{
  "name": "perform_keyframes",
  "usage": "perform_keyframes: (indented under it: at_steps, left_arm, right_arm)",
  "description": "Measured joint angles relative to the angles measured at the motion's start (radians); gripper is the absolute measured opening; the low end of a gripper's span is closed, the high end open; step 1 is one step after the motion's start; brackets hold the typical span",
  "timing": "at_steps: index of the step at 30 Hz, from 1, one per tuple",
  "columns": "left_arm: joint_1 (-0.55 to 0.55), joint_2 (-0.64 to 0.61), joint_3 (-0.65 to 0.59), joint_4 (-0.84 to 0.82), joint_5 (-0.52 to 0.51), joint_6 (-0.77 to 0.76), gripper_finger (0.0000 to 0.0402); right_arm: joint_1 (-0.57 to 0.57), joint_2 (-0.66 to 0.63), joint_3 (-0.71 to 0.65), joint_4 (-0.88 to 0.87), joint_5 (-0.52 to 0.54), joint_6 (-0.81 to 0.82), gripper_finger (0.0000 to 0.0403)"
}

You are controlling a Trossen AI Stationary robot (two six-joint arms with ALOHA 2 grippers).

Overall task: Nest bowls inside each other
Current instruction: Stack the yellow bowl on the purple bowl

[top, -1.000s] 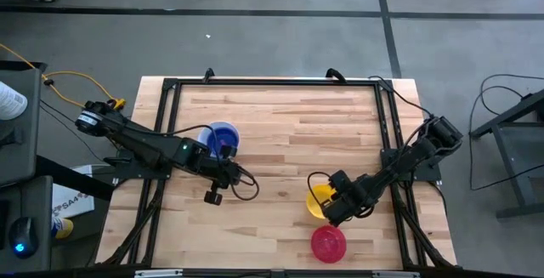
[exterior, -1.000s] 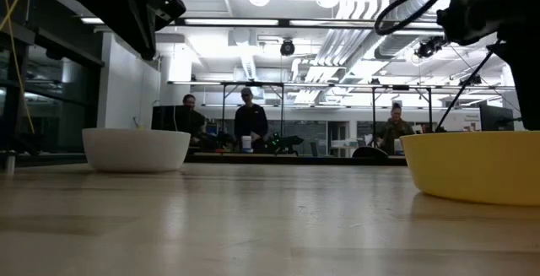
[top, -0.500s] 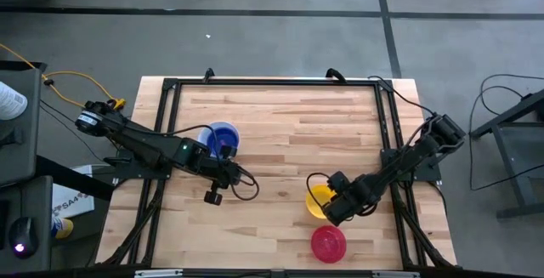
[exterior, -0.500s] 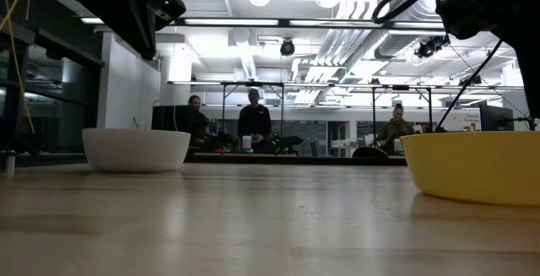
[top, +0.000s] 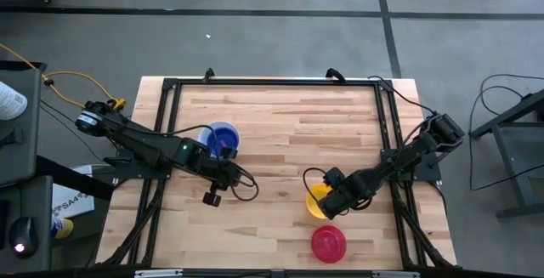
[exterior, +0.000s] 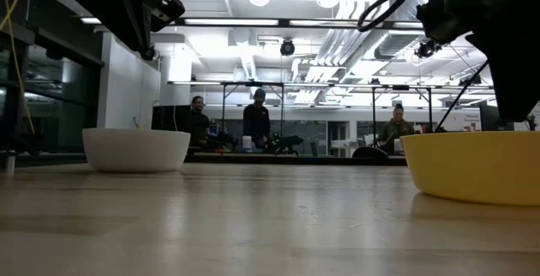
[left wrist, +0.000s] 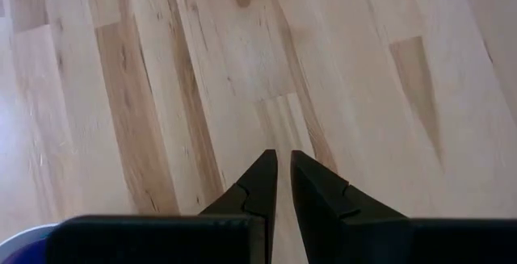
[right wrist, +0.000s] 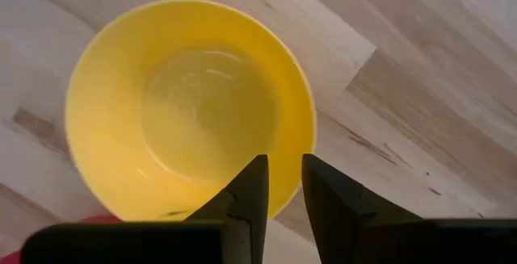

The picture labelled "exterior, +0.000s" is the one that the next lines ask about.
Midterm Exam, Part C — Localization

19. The yellow plastic bowl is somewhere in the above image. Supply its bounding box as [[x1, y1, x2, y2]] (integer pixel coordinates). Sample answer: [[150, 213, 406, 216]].
[[399, 130, 540, 207]]

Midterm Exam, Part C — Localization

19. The black ceiling device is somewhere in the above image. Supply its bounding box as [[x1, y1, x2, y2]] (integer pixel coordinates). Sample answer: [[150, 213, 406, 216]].
[[279, 39, 296, 57], [415, 39, 443, 60]]

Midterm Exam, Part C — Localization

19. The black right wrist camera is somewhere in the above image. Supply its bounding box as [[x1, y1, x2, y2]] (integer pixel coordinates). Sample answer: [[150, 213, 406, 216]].
[[415, 0, 469, 46]]

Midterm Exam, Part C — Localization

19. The person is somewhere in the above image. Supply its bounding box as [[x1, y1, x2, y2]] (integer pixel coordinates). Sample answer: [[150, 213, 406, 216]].
[[185, 95, 211, 149], [242, 88, 272, 149], [376, 103, 417, 155]]

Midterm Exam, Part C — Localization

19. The small white post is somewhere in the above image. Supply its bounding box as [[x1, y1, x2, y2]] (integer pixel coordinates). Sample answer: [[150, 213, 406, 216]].
[[4, 149, 17, 175]]

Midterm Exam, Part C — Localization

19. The black aluminium table frame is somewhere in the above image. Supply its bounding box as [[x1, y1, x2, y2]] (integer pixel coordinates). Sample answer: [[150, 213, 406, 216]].
[[0, 152, 408, 167]]

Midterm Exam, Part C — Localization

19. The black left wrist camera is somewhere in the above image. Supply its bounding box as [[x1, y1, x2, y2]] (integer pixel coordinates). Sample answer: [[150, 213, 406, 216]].
[[145, 0, 186, 33]]

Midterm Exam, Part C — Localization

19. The black background monitor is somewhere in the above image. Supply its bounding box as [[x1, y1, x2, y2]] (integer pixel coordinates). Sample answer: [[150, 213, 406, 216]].
[[151, 105, 191, 142]]

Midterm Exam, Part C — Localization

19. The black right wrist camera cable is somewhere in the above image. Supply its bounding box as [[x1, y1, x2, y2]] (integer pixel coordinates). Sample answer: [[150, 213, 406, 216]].
[[357, 0, 442, 32]]

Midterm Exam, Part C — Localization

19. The black metal rig frame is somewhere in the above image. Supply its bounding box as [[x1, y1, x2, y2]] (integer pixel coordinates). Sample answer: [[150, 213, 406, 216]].
[[168, 79, 494, 159]]

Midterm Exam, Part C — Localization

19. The black slanted strut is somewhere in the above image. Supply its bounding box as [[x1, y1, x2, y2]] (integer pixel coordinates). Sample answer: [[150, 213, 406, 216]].
[[434, 59, 490, 133]]

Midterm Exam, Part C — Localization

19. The black chair back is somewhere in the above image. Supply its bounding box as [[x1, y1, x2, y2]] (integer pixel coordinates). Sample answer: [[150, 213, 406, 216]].
[[352, 145, 389, 160]]

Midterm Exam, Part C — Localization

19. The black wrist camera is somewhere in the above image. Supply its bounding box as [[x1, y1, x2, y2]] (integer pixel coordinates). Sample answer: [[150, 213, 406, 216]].
[[415, 0, 469, 46], [145, 0, 186, 33]]

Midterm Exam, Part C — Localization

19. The yellow cable with plug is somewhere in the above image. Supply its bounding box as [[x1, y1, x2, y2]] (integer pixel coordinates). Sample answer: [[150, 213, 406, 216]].
[[0, 0, 35, 134]]

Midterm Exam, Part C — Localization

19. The large white bowl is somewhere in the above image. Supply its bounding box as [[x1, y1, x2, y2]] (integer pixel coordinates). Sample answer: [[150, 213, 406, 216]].
[[82, 127, 192, 173]]

